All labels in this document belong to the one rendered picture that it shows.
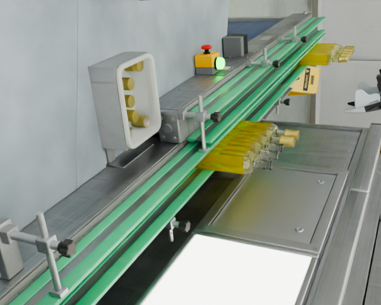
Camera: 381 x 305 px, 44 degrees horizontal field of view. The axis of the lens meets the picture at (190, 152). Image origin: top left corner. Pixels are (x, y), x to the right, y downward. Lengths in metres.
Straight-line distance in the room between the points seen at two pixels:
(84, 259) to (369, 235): 0.75
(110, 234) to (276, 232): 0.47
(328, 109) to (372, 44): 1.17
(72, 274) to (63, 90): 0.43
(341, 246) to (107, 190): 0.60
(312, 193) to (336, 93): 6.10
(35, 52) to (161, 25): 0.56
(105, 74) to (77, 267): 0.48
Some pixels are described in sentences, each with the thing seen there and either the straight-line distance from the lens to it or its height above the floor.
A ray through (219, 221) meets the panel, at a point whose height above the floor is 1.03.
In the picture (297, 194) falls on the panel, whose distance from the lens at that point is 1.45.
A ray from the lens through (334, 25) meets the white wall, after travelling 7.29.
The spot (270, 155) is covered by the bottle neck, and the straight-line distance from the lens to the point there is 1.39.
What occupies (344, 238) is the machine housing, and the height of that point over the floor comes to 1.36.
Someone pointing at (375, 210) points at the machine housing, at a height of 1.42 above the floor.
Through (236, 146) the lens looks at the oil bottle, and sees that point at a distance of 1.40.
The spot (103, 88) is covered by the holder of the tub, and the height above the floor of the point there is 0.79.
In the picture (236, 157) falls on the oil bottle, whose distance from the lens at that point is 1.34.
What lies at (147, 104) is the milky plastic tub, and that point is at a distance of 1.33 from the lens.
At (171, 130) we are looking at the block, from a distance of 1.36.
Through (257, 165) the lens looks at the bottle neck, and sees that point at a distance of 1.35.
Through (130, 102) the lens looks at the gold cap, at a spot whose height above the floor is 0.81.
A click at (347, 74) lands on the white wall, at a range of 7.41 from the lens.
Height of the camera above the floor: 1.49
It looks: 25 degrees down
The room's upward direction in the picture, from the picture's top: 97 degrees clockwise
